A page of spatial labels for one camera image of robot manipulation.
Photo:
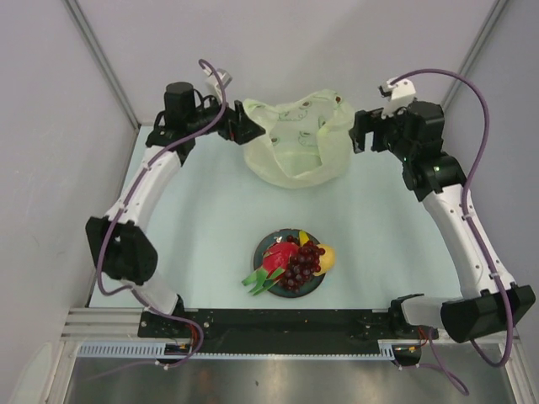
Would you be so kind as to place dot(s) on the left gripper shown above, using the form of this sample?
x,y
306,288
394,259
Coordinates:
x,y
237,125

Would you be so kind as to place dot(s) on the red fake dragon fruit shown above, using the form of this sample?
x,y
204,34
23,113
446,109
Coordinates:
x,y
275,260

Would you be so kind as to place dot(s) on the yellow fake lemon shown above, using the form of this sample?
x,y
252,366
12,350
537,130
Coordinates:
x,y
326,259

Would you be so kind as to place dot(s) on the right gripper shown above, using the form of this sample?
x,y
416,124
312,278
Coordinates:
x,y
374,123

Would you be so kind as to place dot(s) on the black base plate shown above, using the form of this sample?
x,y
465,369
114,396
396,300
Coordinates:
x,y
322,333

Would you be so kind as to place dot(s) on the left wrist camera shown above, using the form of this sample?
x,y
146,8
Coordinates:
x,y
216,83

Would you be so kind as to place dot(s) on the blue ceramic plate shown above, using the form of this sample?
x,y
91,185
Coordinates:
x,y
279,236

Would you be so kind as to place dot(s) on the white cable duct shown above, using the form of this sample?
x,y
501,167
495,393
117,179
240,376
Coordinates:
x,y
174,351

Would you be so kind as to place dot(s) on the yellow fake banana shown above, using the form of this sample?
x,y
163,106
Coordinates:
x,y
304,239

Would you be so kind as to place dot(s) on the yellow-green plastic bag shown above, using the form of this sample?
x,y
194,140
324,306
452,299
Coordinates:
x,y
306,143

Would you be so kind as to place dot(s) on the red fake grapes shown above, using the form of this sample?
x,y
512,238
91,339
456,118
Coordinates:
x,y
300,271

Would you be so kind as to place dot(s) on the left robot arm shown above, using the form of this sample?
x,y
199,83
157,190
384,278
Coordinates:
x,y
123,256

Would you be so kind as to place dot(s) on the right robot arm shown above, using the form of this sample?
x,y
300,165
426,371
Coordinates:
x,y
489,291

